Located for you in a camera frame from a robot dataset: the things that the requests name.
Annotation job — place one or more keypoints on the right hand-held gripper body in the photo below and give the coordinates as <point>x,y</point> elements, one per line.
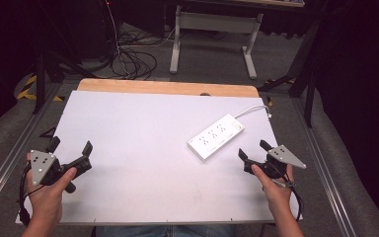
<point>286,157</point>

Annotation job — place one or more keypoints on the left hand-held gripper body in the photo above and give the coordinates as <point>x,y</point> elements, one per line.
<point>41,164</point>

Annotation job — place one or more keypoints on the person's left hand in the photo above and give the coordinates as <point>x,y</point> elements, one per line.
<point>46,200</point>

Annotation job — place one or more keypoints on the person's right hand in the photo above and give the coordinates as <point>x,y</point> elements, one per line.
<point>276,194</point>

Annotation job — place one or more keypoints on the white power strip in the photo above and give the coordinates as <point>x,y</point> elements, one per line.
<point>215,136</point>

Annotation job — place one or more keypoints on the white board sheet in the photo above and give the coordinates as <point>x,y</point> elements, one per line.
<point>138,171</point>

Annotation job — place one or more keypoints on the yellow and black floor tape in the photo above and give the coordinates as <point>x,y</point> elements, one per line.
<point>29,90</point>

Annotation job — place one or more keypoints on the black metal stand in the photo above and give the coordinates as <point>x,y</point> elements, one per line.
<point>304,75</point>
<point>40,75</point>

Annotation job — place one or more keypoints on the aluminium rail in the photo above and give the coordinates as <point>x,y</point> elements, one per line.
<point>325,171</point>
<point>10,164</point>

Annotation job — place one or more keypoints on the white metal desk frame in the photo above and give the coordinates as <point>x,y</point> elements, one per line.
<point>213,21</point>

